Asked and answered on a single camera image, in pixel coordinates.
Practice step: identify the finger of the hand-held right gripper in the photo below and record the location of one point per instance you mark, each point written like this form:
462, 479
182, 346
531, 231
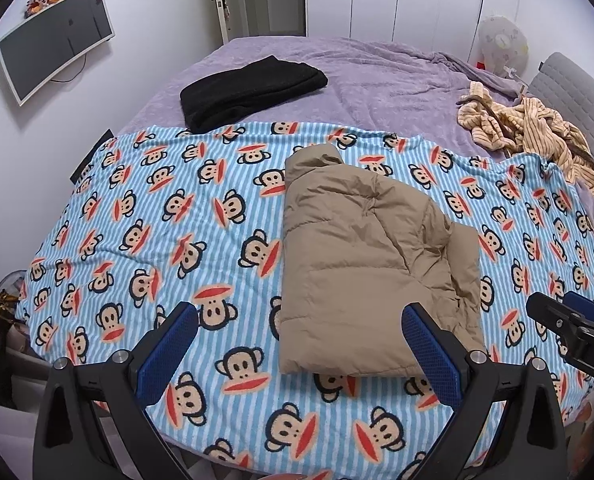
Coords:
584, 302
552, 312

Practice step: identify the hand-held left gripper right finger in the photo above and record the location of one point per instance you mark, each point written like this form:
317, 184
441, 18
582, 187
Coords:
432, 355

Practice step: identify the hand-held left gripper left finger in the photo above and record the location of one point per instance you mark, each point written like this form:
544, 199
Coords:
169, 355

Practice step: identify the beige puffer jacket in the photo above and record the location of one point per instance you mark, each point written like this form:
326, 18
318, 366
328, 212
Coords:
367, 260

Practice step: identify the monkey print striped blanket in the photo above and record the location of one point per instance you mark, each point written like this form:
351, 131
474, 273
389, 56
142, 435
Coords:
152, 240

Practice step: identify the grey round bin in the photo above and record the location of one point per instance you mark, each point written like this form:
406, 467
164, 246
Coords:
12, 310

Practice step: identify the yellow striped fleece garment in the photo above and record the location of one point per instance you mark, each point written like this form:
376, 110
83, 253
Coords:
537, 125

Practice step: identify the grey padded headboard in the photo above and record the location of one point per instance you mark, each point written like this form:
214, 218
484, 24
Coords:
572, 95

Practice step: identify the covered standing fan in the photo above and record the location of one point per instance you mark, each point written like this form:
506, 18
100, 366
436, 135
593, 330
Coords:
502, 42

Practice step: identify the black folded garment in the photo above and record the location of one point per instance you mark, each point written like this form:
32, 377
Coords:
252, 90

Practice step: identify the purple bed sheet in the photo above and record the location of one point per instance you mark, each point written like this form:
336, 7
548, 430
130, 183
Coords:
377, 75

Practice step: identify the white framed wall television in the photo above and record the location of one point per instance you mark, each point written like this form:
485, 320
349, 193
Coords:
52, 45

